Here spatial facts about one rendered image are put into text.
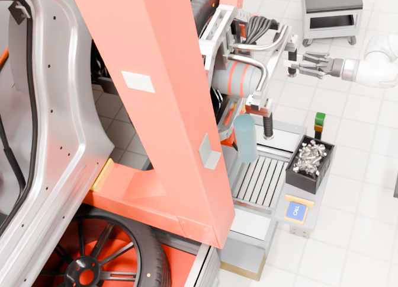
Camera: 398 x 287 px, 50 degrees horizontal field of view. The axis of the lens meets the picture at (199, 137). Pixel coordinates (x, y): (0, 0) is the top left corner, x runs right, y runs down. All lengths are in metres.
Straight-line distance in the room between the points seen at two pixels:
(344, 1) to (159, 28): 2.19
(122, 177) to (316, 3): 1.73
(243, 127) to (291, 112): 1.01
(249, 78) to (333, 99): 1.20
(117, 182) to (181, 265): 0.50
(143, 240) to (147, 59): 1.08
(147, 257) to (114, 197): 0.28
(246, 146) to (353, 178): 0.84
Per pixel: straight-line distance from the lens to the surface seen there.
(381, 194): 2.47
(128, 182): 1.78
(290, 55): 1.81
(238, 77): 1.70
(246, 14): 1.83
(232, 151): 2.31
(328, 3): 2.92
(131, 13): 0.82
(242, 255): 2.14
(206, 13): 1.64
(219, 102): 2.01
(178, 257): 2.03
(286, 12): 3.40
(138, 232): 1.87
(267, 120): 1.60
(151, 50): 0.87
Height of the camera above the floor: 2.14
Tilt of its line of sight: 53 degrees down
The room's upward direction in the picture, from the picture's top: 16 degrees counter-clockwise
